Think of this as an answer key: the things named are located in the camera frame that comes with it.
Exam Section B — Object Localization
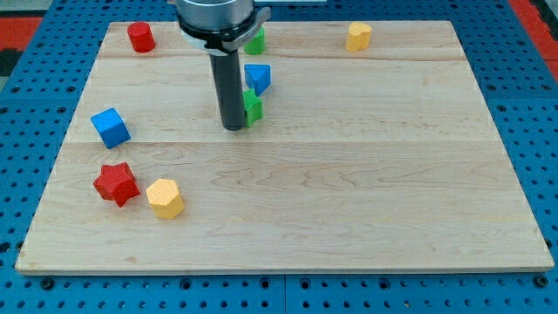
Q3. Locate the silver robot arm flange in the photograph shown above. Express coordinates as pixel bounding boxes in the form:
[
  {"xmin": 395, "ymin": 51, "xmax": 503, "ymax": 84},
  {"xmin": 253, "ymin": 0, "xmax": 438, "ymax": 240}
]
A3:
[{"xmin": 175, "ymin": 0, "xmax": 271, "ymax": 57}]

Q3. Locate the green star block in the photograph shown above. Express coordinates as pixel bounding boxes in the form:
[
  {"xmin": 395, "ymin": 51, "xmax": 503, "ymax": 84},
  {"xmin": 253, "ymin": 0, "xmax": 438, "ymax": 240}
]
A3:
[{"xmin": 243, "ymin": 89, "xmax": 263, "ymax": 127}]

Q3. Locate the red star block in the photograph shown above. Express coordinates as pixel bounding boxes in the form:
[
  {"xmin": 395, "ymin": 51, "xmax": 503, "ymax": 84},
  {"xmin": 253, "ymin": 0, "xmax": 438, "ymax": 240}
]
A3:
[{"xmin": 93, "ymin": 162, "xmax": 140, "ymax": 208}]

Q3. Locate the blue triangle block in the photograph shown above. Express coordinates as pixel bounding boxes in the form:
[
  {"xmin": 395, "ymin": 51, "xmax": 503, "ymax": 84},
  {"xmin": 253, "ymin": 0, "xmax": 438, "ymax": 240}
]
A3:
[{"xmin": 244, "ymin": 64, "xmax": 271, "ymax": 96}]

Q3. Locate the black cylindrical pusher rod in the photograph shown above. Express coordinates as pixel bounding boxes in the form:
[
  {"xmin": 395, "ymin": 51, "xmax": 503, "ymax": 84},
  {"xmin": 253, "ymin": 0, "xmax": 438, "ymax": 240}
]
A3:
[{"xmin": 209, "ymin": 51, "xmax": 246, "ymax": 131}]

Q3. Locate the light wooden board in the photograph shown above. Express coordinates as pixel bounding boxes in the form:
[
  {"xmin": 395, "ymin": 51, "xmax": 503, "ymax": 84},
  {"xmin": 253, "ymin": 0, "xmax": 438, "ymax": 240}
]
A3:
[{"xmin": 16, "ymin": 21, "xmax": 555, "ymax": 276}]

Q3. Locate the green cylinder block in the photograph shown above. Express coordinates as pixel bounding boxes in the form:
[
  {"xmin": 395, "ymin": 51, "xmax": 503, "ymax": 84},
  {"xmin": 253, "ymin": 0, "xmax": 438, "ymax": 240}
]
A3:
[{"xmin": 243, "ymin": 27, "xmax": 266, "ymax": 55}]

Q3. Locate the yellow hexagon block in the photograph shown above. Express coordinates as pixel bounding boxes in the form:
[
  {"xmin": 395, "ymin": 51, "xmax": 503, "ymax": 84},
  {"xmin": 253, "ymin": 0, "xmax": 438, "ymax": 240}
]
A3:
[{"xmin": 146, "ymin": 179, "xmax": 185, "ymax": 220}]

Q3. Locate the yellow heart block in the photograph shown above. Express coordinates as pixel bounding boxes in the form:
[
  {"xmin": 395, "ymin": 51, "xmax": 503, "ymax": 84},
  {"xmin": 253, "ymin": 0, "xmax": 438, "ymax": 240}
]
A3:
[{"xmin": 345, "ymin": 22, "xmax": 372, "ymax": 52}]

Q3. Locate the blue cube block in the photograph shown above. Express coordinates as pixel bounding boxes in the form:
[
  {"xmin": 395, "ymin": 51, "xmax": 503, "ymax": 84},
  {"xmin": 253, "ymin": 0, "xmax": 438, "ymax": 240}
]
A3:
[{"xmin": 91, "ymin": 108, "xmax": 131, "ymax": 149}]

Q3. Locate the red cylinder block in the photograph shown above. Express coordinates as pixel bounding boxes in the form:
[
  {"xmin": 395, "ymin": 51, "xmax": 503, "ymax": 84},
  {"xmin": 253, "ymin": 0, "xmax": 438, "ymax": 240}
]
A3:
[{"xmin": 126, "ymin": 22, "xmax": 156, "ymax": 53}]

